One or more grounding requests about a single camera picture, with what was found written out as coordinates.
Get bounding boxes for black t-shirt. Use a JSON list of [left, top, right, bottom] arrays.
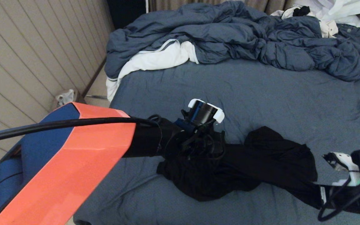
[[157, 126, 324, 209]]

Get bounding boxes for white duvet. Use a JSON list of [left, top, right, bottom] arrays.
[[106, 39, 200, 103]]

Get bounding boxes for crumpled blue duvet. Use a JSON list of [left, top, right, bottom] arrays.
[[104, 0, 360, 82]]

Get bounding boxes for beige curtain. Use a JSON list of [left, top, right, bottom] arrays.
[[149, 0, 296, 13]]

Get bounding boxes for black tall furniture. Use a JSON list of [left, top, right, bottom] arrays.
[[107, 0, 148, 30]]

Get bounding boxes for small black fabric item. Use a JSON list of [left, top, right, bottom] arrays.
[[292, 6, 311, 18]]

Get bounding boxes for white crumpled shirt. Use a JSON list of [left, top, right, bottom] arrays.
[[271, 0, 360, 38]]

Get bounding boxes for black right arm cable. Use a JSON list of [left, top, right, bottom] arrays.
[[317, 178, 360, 222]]

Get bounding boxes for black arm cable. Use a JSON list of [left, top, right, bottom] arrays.
[[317, 178, 360, 222], [0, 116, 162, 147]]

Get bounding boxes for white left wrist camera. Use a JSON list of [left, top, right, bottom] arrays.
[[180, 98, 225, 125]]

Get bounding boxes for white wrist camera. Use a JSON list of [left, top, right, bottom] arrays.
[[322, 152, 360, 187], [180, 98, 225, 125]]

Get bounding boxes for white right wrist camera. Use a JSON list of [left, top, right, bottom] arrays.
[[322, 152, 360, 187]]

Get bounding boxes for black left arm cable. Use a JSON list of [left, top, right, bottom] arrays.
[[0, 116, 162, 147]]

